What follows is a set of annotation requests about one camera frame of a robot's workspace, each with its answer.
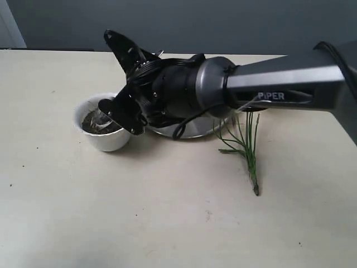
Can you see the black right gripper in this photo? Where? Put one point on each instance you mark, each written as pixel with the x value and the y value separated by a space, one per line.
pixel 158 92

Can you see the silver metal spork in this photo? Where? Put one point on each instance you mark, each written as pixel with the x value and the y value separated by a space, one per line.
pixel 100 120

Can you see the green plant stems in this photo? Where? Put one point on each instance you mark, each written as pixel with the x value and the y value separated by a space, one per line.
pixel 241 139

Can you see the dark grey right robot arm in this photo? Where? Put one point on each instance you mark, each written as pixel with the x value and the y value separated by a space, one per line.
pixel 323 79

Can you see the dark potting soil with fibers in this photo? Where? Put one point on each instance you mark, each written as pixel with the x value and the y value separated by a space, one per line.
pixel 86 127

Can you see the white scalloped flower pot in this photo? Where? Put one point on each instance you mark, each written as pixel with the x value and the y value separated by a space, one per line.
pixel 107 142

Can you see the round stainless steel plate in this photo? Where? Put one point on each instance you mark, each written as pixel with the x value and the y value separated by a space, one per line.
pixel 192 125

